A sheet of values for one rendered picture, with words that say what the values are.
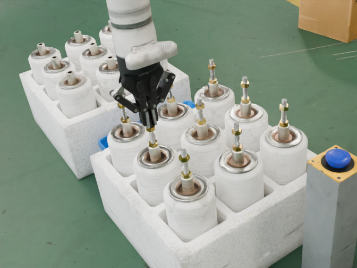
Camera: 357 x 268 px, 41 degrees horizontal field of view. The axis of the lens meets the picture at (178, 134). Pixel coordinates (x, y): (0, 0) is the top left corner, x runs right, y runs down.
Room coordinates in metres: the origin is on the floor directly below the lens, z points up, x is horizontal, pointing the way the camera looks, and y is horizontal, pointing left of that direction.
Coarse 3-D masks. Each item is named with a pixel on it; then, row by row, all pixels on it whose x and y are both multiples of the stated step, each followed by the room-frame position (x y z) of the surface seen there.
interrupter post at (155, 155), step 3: (150, 147) 0.76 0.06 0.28; (156, 147) 0.76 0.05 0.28; (150, 150) 0.76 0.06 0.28; (153, 150) 0.75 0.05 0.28; (156, 150) 0.75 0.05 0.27; (159, 150) 0.76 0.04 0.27; (150, 153) 0.76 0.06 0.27; (153, 153) 0.75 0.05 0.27; (156, 153) 0.75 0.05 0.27; (159, 153) 0.76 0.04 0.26; (150, 156) 0.76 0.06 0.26; (153, 156) 0.75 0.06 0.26; (156, 156) 0.75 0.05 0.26; (159, 156) 0.76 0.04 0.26; (153, 159) 0.75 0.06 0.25; (156, 159) 0.75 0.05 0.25
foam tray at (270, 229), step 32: (96, 160) 0.87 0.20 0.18; (128, 192) 0.75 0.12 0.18; (288, 192) 0.68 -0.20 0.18; (128, 224) 0.76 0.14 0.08; (160, 224) 0.65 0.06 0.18; (224, 224) 0.62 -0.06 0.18; (256, 224) 0.64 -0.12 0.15; (288, 224) 0.68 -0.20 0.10; (160, 256) 0.63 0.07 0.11; (192, 256) 0.57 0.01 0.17; (224, 256) 0.60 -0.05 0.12; (256, 256) 0.64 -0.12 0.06
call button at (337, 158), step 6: (330, 150) 0.62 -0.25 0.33; (336, 150) 0.61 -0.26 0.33; (342, 150) 0.61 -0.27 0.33; (330, 156) 0.60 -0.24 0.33; (336, 156) 0.60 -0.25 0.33; (342, 156) 0.60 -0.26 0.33; (348, 156) 0.59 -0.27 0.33; (330, 162) 0.59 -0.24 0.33; (336, 162) 0.58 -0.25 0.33; (342, 162) 0.58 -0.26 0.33; (348, 162) 0.59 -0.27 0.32
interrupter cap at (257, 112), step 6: (234, 108) 0.90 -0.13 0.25; (240, 108) 0.89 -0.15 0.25; (252, 108) 0.89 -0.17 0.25; (258, 108) 0.88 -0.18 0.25; (234, 114) 0.87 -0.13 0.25; (240, 114) 0.87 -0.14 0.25; (252, 114) 0.87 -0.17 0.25; (258, 114) 0.86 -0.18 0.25; (234, 120) 0.85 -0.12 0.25; (240, 120) 0.85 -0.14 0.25; (246, 120) 0.85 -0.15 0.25; (252, 120) 0.84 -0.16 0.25
